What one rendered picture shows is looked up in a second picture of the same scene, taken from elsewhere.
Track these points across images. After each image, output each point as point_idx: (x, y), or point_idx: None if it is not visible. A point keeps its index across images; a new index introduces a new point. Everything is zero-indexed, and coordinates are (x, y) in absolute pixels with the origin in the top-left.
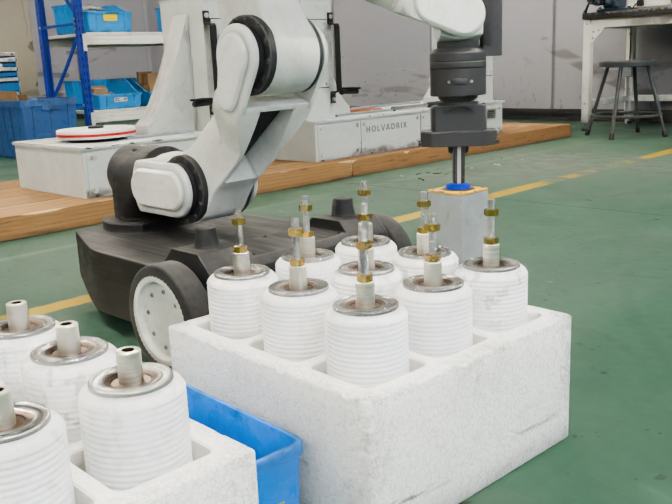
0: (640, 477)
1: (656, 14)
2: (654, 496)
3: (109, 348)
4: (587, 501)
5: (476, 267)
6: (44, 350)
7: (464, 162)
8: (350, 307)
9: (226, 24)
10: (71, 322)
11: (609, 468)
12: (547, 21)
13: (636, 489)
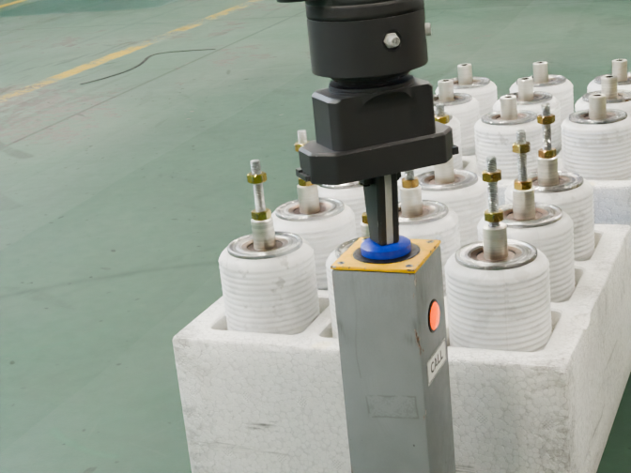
0: (111, 465)
1: None
2: (100, 449)
3: (488, 125)
4: (167, 426)
5: (278, 235)
6: (524, 113)
7: (364, 198)
8: None
9: None
10: (507, 98)
11: (144, 466)
12: None
13: (117, 450)
